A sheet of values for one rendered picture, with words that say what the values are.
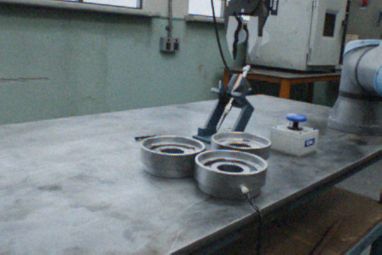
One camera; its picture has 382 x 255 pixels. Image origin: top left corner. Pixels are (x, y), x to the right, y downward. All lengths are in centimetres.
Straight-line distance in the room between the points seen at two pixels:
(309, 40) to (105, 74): 144
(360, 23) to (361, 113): 354
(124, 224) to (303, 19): 254
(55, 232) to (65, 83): 183
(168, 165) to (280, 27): 246
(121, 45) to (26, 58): 60
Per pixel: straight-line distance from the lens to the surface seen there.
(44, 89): 220
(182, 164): 58
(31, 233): 45
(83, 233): 44
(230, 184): 51
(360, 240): 109
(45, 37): 218
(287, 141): 76
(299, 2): 290
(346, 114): 103
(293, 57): 289
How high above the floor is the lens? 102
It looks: 12 degrees down
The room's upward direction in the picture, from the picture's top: 3 degrees clockwise
